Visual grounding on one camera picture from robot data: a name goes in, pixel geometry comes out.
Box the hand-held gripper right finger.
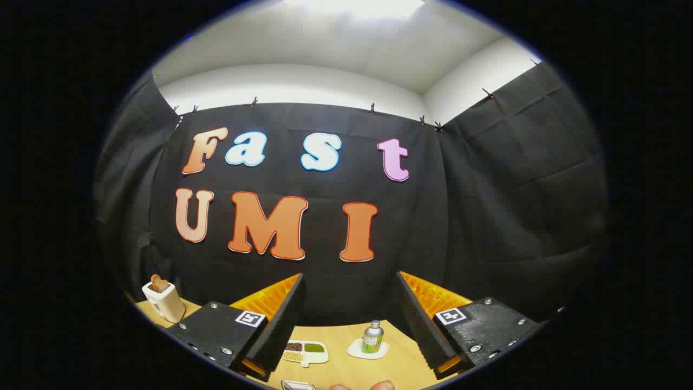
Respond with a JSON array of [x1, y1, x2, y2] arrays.
[[395, 271, 545, 381]]

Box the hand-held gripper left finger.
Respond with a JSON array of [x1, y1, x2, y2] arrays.
[[161, 273, 305, 382]]

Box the white divided dish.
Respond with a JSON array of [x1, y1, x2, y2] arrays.
[[282, 340, 329, 368]]

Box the green label metal bottle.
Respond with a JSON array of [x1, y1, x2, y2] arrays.
[[362, 320, 384, 354]]

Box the white square coaster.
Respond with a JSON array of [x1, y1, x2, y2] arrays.
[[346, 339, 390, 360]]

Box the cream white toaster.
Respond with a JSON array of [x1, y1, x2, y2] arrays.
[[142, 281, 186, 324]]

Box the row of small cloth clips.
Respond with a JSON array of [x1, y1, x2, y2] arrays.
[[172, 58, 542, 133]]

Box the ceiling light panel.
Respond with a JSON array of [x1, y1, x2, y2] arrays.
[[284, 0, 428, 20]]

